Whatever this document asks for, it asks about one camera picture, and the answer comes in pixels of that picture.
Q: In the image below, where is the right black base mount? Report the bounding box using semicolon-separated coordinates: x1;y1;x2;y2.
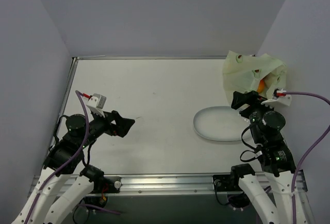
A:
212;175;251;211

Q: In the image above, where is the aluminium table edge frame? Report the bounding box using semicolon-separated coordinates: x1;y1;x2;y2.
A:
41;55;258;176

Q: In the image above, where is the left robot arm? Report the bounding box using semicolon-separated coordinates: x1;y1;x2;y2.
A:
14;111;135;223

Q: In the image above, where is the white oval plate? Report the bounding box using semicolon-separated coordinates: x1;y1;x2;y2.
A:
193;106;250;142

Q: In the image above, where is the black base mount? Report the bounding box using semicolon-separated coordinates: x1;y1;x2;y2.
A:
79;165;121;208
212;175;251;211

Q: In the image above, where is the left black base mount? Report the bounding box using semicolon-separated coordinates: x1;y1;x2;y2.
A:
79;165;121;208

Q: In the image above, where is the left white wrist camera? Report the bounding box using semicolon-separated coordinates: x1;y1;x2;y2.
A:
87;93;107;117

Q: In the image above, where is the orange fake fruit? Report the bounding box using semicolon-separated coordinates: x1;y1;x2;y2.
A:
257;79;265;93

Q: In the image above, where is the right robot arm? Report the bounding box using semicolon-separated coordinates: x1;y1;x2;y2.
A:
229;91;310;223

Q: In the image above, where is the aluminium front rail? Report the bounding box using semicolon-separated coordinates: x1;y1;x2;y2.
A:
28;171;309;196

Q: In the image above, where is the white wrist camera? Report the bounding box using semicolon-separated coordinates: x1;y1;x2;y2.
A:
87;93;107;117
261;89;292;108

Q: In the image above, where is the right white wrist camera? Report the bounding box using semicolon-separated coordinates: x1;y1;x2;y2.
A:
261;89;292;108

